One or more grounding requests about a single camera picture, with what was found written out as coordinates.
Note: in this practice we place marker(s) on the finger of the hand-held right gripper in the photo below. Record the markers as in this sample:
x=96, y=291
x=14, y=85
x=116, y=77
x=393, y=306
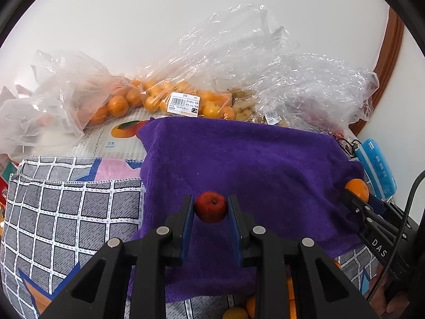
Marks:
x=357, y=206
x=378, y=204

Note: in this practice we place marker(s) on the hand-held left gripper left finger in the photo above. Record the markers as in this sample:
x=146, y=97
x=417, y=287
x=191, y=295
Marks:
x=187, y=226

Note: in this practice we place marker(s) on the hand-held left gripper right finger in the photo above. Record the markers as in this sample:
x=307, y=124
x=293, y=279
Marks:
x=236, y=229

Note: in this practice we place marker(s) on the large orange mandarin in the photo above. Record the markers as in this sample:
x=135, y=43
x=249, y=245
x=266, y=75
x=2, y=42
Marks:
x=358, y=187
x=337, y=264

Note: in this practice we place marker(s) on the small red apple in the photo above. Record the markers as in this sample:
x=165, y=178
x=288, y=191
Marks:
x=211, y=207

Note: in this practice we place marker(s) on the purple towel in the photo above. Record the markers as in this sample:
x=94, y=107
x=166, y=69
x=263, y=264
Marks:
x=249, y=159

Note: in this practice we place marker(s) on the yellow orange mango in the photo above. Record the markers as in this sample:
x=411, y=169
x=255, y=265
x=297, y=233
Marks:
x=235, y=313

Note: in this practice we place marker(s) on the person's right hand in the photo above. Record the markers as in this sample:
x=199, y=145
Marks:
x=378, y=302

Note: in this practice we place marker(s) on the blue tissue pack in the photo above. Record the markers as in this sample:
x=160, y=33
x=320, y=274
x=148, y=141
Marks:
x=377, y=169

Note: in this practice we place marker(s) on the pile of bagged red fruit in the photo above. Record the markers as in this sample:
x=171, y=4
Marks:
x=335, y=113

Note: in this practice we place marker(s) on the white mango print box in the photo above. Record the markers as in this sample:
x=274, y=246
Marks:
x=116, y=139

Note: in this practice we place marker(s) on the white price label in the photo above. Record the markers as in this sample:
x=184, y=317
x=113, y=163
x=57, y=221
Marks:
x=183, y=103
x=271, y=118

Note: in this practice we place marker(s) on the printed grey checked blanket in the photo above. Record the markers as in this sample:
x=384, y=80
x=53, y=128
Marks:
x=66, y=212

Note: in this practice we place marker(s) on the pile of bagged mandarins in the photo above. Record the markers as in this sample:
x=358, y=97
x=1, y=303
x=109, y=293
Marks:
x=116, y=104
x=212, y=106

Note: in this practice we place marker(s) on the bunch of bagged longans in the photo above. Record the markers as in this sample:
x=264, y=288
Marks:
x=245, y=106

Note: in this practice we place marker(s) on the crinkled clear plastic bag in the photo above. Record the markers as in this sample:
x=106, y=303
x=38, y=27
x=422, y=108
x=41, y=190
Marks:
x=318, y=79

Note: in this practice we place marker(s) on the red paper bag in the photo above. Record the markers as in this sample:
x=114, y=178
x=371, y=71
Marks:
x=6, y=179

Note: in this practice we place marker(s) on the white plastic bag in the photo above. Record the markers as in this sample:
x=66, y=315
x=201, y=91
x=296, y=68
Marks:
x=30, y=119

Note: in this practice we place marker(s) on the brown wooden door frame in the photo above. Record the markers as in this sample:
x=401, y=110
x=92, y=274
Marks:
x=388, y=59

